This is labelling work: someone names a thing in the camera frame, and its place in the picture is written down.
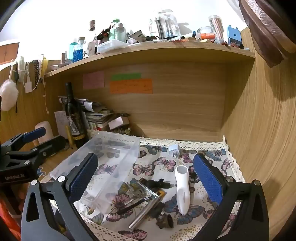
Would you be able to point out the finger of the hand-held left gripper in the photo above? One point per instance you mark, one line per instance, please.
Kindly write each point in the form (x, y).
(52, 144)
(35, 134)

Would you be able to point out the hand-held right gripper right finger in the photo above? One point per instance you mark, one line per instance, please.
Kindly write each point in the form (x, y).
(208, 179)

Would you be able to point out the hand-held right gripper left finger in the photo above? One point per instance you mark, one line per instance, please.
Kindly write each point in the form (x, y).
(84, 177)

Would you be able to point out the white fabric shaver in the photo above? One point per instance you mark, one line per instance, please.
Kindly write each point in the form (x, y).
(182, 192)

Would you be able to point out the clear plastic box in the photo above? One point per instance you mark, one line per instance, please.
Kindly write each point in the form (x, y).
(115, 157)

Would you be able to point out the small black object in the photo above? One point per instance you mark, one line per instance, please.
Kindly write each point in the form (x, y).
(159, 183)

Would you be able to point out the thin black pen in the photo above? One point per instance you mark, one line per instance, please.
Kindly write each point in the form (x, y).
(134, 205)

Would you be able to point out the small bronze bell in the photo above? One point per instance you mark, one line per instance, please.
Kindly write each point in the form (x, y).
(166, 221)

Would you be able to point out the silver metal tube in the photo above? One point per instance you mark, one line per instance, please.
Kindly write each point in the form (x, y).
(141, 215)

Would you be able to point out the cream cylindrical tumbler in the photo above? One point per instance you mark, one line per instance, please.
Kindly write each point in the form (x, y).
(42, 135)

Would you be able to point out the handwritten white note paper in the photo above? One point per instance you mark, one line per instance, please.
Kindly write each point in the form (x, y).
(60, 121)

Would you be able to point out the dark wine bottle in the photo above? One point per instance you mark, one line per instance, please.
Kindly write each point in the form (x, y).
(74, 120)

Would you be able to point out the white plug adapter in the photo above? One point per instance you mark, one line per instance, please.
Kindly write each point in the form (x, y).
(174, 151)

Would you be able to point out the white hanging charger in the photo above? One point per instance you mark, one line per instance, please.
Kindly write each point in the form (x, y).
(28, 87)

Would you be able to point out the white fluffy pom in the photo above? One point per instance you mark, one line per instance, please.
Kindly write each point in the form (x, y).
(8, 95)

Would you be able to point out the butterfly print lace cloth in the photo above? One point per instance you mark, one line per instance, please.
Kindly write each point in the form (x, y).
(161, 162)

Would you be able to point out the orange clothing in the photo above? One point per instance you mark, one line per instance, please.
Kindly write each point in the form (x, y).
(8, 222)

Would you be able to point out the stack of books and papers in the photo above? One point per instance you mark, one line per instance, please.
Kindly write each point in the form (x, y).
(97, 115)

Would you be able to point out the pile of small trinkets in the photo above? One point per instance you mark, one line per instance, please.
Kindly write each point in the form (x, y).
(122, 131)

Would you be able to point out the black patterned headband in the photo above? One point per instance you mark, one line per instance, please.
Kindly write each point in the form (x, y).
(35, 71)

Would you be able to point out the pale folded card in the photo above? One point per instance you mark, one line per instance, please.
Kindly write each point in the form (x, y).
(118, 122)

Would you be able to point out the pink sticky note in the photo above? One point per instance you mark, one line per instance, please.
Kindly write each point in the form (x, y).
(93, 80)

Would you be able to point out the blue liquid bottle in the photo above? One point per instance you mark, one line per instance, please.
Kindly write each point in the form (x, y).
(77, 53)

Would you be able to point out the orange sticky note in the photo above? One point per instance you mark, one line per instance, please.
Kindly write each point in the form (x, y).
(130, 86)

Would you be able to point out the green sticky note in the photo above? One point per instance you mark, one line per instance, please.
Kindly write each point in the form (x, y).
(126, 76)

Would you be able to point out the white mug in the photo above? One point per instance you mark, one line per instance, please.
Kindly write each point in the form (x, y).
(90, 49)

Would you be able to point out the clear lidded container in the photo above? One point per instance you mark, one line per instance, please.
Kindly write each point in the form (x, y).
(111, 45)

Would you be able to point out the corked glass bottle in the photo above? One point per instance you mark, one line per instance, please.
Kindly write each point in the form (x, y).
(92, 29)

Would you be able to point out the green capped bottle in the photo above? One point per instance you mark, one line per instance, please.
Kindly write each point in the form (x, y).
(113, 29)

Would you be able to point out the wooden shelf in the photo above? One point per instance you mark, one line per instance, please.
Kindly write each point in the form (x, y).
(150, 52)

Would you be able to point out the orange tube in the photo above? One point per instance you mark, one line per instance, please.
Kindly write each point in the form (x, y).
(207, 36)

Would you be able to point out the blue plastic holder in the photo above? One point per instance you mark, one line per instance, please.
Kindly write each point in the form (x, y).
(234, 34)

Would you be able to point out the short glass cup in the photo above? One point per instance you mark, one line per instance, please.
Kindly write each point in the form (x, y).
(204, 30)

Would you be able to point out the glass jar of sticks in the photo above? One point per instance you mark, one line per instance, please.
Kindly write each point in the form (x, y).
(217, 27)

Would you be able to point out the clear acrylic brush organizer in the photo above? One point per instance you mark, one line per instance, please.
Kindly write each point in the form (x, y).
(165, 24)

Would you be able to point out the brown curtain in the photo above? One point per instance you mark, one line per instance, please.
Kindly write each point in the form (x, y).
(266, 27)

